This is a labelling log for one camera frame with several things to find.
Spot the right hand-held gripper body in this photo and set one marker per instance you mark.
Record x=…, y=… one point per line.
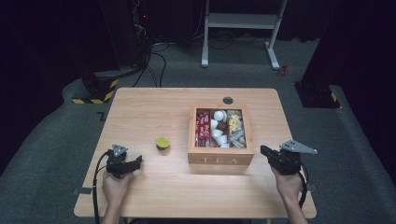
x=288, y=161

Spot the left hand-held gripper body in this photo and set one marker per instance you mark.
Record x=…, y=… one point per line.
x=115, y=163

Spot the wooden tea box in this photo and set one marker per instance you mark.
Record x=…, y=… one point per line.
x=219, y=153

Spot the person's right hand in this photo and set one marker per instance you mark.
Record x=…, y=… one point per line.
x=288, y=186

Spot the person's left hand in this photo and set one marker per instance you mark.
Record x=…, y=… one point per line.
x=113, y=189

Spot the grey tape piece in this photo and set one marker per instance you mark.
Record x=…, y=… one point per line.
x=82, y=191
x=311, y=187

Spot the clear wrapped tea bags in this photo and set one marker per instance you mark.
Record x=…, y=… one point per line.
x=237, y=137

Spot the yellow tea bag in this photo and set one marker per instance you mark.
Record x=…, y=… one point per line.
x=234, y=122

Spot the white capsule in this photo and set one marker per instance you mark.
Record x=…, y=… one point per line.
x=219, y=115
x=213, y=124
x=223, y=141
x=216, y=133

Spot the brown capsule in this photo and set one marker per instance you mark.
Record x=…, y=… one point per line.
x=223, y=126

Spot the row of red sachets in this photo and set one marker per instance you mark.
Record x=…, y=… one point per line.
x=202, y=129

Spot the black stand base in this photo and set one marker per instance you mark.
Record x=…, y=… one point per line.
x=317, y=95

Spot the black stand with striped base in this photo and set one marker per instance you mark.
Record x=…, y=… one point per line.
x=99, y=88

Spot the small red floor object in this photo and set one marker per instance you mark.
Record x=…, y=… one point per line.
x=282, y=70

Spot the dark equipment rack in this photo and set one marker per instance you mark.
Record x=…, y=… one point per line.
x=140, y=31

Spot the white metal desk frame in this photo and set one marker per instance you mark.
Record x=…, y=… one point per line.
x=239, y=21

